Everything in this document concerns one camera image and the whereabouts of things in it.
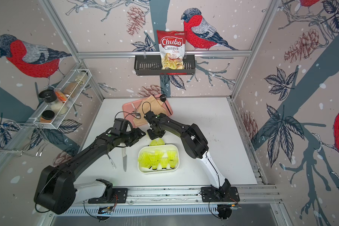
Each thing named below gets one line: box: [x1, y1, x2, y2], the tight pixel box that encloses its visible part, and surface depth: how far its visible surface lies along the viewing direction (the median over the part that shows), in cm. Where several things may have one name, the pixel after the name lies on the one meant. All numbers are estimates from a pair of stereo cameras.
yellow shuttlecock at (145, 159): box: [137, 151, 153, 169], surface depth 82 cm
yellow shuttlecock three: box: [160, 157, 169, 170], surface depth 83 cm
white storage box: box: [137, 144, 180, 174], surface depth 83 cm
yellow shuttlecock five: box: [148, 153, 161, 171], surface depth 82 cm
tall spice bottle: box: [63, 70, 89, 98], surface depth 81 cm
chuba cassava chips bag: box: [156, 30, 187, 70], surface depth 85 cm
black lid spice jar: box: [38, 88, 68, 115], surface depth 67 cm
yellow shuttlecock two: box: [167, 150, 179, 169], surface depth 85 cm
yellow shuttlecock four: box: [153, 149, 165, 162], surface depth 85 cm
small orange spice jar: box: [39, 110, 56, 123], surface depth 62 cm
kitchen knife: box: [121, 147, 128, 172], surface depth 87 cm
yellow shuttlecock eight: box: [149, 137, 166, 147], surface depth 91 cm
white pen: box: [106, 153, 116, 170], surface depth 87 cm
